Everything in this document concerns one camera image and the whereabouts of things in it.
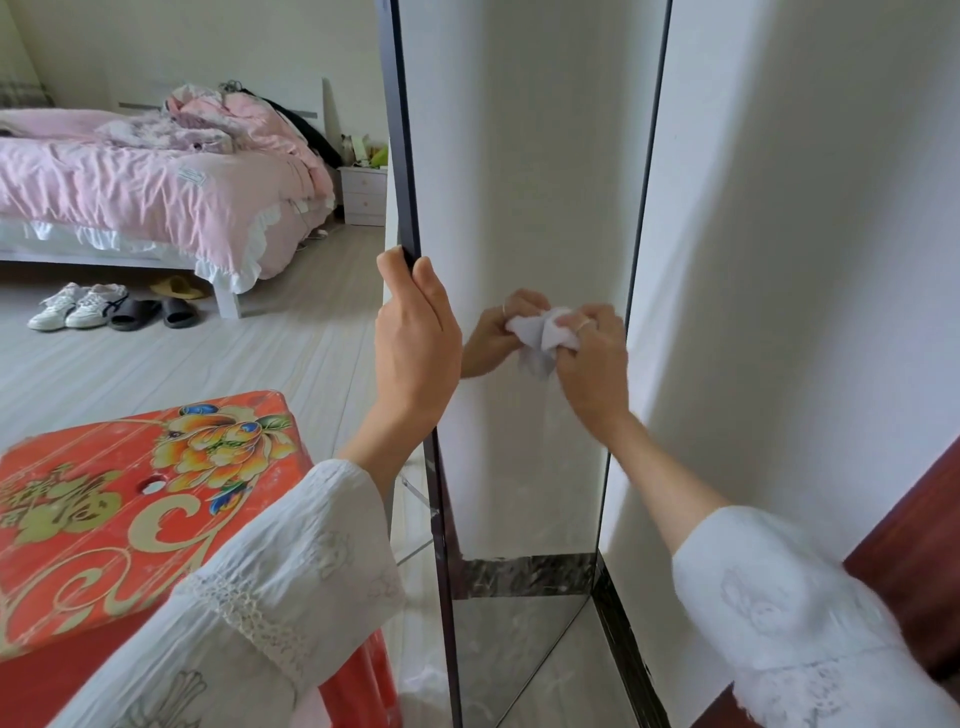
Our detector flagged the person's left hand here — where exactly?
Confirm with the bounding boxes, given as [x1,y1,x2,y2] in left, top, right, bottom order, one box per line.
[371,245,464,451]

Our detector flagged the person's right hand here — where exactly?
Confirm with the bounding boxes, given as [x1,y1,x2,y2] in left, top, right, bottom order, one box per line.
[553,302,631,440]

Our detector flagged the white wiping cloth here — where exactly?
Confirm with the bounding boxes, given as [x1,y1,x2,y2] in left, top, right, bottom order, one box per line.
[536,305,585,376]

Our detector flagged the black-framed mirror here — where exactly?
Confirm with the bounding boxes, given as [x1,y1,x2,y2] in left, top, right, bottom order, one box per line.
[374,0,673,728]

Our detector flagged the person's left forearm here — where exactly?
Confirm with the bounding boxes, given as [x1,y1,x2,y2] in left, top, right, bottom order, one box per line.
[48,419,444,728]

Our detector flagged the person's right forearm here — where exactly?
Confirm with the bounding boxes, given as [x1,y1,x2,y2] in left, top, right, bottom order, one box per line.
[592,416,960,728]

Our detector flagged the white nightstand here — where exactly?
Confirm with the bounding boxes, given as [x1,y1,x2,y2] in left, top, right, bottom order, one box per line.
[338,164,389,228]

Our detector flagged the black garment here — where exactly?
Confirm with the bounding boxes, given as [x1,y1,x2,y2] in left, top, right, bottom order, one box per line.
[254,93,345,170]

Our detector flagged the yellow slippers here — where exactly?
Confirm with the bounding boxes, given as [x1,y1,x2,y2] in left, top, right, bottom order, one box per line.
[148,275,205,301]

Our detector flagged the dark marble skirting board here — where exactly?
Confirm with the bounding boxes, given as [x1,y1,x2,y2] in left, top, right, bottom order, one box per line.
[590,554,673,728]

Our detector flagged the pink padded jacket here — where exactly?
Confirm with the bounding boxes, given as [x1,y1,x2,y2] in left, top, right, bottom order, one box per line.
[164,83,316,159]

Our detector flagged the purple white fuzzy garment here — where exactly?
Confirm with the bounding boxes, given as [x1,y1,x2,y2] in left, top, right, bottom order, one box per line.
[97,116,234,155]

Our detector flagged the red floral plastic stool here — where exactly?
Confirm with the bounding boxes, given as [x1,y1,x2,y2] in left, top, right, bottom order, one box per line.
[0,389,403,728]

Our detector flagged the grey cream striped curtain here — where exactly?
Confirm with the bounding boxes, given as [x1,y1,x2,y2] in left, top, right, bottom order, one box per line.
[0,0,54,110]

